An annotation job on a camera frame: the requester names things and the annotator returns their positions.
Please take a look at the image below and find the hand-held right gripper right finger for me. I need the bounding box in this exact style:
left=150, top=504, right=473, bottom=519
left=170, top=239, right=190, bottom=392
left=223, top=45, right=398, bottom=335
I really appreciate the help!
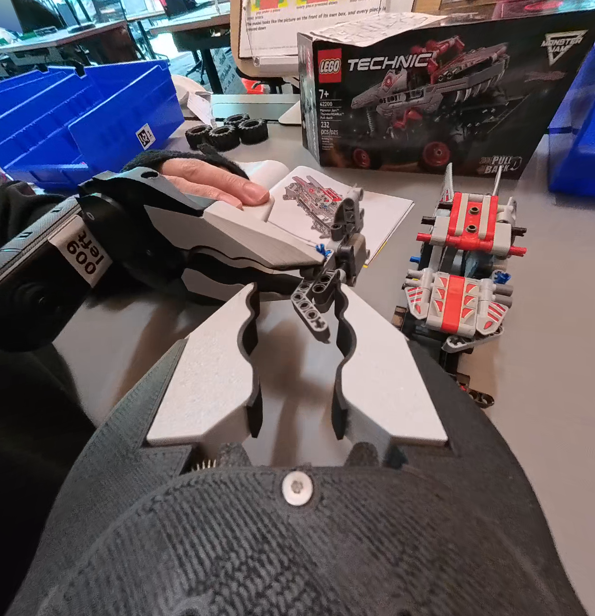
left=332, top=286, right=448, bottom=446

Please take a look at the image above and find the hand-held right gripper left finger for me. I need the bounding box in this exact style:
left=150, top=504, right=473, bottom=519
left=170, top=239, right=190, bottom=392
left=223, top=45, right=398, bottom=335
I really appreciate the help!
left=147, top=283, right=262, bottom=446

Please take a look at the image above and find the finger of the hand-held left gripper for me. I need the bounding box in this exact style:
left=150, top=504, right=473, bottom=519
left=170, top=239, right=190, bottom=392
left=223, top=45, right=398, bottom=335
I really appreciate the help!
left=144, top=208, right=325, bottom=271
left=181, top=260, right=308, bottom=303

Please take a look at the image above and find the grey brick side beam assembly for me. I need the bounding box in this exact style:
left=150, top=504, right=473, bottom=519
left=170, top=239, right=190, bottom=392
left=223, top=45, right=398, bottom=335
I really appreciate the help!
left=293, top=185, right=371, bottom=343

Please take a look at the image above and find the grey red brick truck model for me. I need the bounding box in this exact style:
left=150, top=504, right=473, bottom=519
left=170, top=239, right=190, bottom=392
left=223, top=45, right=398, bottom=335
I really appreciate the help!
left=401, top=163, right=528, bottom=410

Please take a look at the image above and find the person's left forearm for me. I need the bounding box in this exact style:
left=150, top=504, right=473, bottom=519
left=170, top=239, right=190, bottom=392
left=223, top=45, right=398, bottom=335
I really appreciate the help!
left=121, top=143, right=251, bottom=181

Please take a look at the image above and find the grey desk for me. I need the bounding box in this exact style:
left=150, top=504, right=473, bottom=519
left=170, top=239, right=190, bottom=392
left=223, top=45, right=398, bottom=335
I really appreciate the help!
left=52, top=94, right=595, bottom=616

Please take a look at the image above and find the background wooden desk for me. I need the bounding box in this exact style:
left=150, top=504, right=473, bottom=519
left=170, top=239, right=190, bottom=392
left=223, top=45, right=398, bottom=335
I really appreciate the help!
left=0, top=19, right=140, bottom=65
left=148, top=5, right=231, bottom=54

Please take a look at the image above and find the person's left hand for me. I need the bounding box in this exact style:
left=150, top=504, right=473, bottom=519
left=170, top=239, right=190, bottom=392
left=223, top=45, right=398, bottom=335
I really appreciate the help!
left=162, top=158, right=270, bottom=209

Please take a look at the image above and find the blue plastic bin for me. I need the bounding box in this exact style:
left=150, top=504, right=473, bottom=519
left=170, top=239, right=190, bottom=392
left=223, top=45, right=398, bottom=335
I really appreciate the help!
left=0, top=72, right=106, bottom=193
left=548, top=36, right=595, bottom=198
left=0, top=67, right=77, bottom=109

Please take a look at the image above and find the silver flat device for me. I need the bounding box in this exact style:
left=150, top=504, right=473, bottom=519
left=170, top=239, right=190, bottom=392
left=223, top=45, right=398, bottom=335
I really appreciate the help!
left=211, top=94, right=303, bottom=126

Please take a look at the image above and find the white instruction booklet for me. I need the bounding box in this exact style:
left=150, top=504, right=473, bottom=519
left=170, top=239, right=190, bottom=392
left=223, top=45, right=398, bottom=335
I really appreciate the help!
left=240, top=161, right=416, bottom=268

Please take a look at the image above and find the brown backing board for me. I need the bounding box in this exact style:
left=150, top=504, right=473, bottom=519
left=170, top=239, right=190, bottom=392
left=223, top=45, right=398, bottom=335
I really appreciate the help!
left=229, top=0, right=245, bottom=61

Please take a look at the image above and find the printed instruction sheet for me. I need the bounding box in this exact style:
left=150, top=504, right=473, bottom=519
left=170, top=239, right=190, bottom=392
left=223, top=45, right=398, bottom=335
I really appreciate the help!
left=237, top=0, right=390, bottom=59

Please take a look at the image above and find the white paper sheet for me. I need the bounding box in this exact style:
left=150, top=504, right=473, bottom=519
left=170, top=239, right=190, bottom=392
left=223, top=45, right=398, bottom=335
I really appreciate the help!
left=309, top=12, right=447, bottom=49

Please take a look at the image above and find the black toy set box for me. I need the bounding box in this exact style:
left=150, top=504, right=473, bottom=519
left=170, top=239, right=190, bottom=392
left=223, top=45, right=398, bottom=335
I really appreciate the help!
left=297, top=10, right=595, bottom=181

